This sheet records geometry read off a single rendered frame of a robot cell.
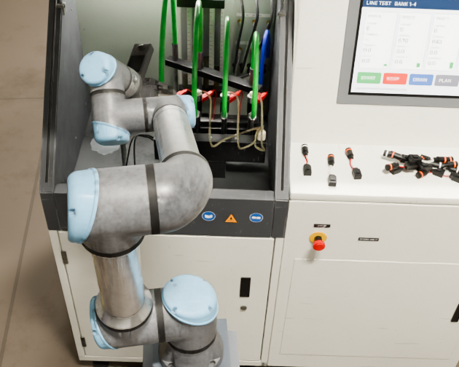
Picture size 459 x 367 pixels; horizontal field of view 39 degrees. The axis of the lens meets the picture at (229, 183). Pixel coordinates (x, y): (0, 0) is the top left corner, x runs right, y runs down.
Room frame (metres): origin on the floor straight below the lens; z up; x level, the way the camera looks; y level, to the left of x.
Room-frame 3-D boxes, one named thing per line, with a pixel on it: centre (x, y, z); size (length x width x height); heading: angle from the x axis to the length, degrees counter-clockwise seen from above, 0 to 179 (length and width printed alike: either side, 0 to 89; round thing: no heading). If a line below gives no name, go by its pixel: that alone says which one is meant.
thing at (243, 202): (1.31, 0.18, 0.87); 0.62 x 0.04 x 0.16; 91
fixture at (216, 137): (1.55, 0.06, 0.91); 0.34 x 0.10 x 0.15; 91
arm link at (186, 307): (0.82, 0.08, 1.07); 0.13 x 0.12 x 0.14; 101
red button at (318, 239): (1.27, -0.27, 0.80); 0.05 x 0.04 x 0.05; 91
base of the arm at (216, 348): (0.83, 0.07, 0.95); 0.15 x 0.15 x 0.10
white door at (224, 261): (1.29, 0.18, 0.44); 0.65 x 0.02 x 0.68; 91
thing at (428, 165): (1.41, -0.55, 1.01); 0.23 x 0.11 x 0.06; 91
